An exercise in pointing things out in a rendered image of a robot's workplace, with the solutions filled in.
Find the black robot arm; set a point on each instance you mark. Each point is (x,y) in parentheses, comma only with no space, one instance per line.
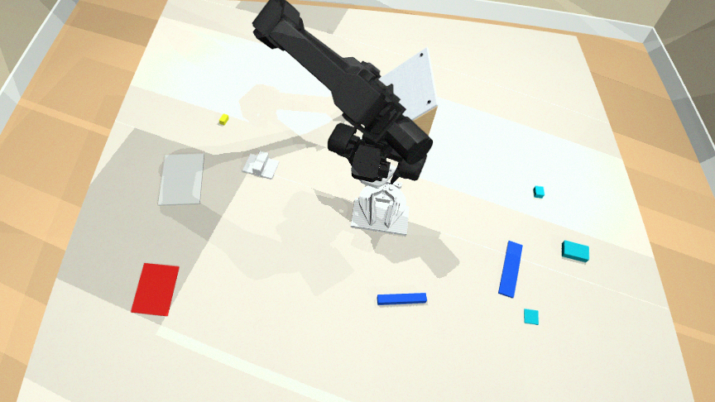
(356,91)

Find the red flat plate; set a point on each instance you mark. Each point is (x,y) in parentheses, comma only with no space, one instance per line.
(155,289)

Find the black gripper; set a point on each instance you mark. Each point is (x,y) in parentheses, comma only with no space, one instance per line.
(342,141)

